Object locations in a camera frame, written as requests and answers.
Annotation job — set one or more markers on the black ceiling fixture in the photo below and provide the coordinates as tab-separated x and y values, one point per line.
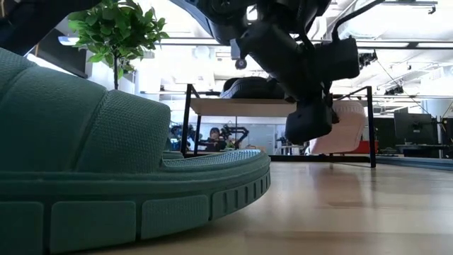
394	91

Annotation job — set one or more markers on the hanging ceiling camera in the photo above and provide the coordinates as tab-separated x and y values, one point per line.
241	63

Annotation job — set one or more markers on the blue mat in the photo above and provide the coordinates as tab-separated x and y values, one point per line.
417	163

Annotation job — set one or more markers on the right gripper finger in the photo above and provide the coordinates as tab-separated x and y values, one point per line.
308	124

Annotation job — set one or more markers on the green leafy plant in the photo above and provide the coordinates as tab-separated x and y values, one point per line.
113	28

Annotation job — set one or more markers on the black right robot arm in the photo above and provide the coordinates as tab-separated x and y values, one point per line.
226	21

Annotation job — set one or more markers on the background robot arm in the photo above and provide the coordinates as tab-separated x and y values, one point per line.
235	129

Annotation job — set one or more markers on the dark office desk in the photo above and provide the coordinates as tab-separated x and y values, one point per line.
424	150

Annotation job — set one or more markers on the white ceiling lamp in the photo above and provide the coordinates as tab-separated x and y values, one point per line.
69	40

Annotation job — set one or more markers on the red box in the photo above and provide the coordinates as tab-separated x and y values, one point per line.
362	148

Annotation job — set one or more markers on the person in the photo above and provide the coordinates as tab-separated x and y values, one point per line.
214	134

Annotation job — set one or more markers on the black monitor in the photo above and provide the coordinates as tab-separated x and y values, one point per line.
415	127

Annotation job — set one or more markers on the black track light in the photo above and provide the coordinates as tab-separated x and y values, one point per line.
366	58

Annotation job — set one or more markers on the pink slide sandal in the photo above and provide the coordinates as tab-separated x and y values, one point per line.
348	131

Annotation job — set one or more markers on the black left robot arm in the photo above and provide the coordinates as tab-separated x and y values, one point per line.
21	25

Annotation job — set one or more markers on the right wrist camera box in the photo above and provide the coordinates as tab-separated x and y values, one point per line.
339	58

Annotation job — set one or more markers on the black frame wooden shelf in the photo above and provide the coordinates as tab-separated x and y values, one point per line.
240	107

